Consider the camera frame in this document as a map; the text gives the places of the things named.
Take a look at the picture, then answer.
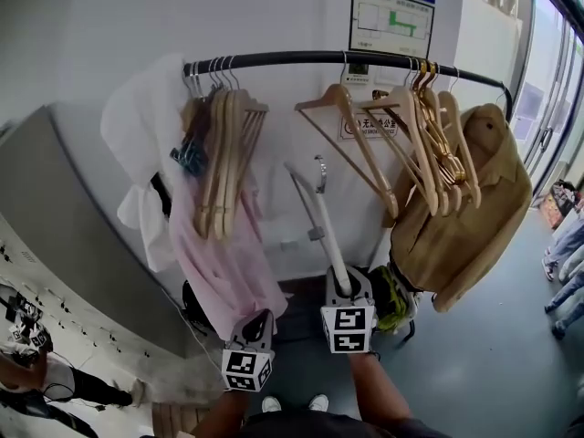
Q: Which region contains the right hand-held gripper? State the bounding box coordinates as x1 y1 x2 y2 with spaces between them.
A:
319 265 379 355

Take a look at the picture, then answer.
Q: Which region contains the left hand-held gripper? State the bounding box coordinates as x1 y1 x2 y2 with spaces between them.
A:
221 308 277 394

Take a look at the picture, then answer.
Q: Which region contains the white clothes hanger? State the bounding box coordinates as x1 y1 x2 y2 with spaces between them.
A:
282 154 356 297

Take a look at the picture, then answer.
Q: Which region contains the black metal coat rack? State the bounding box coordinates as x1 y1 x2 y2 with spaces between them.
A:
150 50 515 350

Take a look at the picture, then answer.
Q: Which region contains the person's left forearm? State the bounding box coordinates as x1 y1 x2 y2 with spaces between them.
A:
190 388 253 438

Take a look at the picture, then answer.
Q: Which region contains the person's right forearm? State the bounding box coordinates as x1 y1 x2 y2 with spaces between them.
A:
349 351 412 422

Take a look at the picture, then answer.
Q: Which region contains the wooden hanger with several bars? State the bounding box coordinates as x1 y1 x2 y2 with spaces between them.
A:
223 56 270 221

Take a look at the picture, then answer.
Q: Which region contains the yellow-green cloth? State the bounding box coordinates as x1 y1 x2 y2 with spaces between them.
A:
368 266 412 333

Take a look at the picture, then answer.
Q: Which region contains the pink garment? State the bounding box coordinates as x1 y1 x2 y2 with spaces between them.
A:
168 171 289 341

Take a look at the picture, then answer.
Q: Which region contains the wooden crate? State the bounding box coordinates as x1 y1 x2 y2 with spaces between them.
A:
151 401 204 438

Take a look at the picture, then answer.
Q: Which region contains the person's dark shirt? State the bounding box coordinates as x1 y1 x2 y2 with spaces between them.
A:
236 408 457 438

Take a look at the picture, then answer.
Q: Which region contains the tan jacket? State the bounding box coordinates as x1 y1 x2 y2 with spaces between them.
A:
381 102 535 315

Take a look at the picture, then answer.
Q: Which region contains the dark checked cloth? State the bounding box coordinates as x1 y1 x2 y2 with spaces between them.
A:
170 137 210 176

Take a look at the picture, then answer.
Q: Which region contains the white locker panel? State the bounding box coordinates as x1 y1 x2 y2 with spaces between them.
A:
0 214 154 438

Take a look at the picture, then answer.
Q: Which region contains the small white code sign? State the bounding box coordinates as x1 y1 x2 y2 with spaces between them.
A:
340 61 371 89

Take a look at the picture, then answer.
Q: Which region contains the grey cabinet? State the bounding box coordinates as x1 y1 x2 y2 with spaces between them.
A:
0 104 224 391

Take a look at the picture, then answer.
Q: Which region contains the colourful patterned bag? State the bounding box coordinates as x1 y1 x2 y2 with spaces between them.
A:
532 179 581 231

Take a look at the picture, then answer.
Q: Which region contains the white garment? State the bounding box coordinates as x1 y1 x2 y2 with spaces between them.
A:
99 52 193 274

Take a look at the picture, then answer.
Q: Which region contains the framed floor plan sign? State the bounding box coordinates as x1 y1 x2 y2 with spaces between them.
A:
348 0 435 59

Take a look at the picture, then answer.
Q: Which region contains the red no-smoking wall sign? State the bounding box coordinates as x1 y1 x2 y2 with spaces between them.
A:
339 112 403 142

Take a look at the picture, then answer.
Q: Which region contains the glass door with metal frame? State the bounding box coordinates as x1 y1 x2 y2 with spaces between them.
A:
515 0 584 195

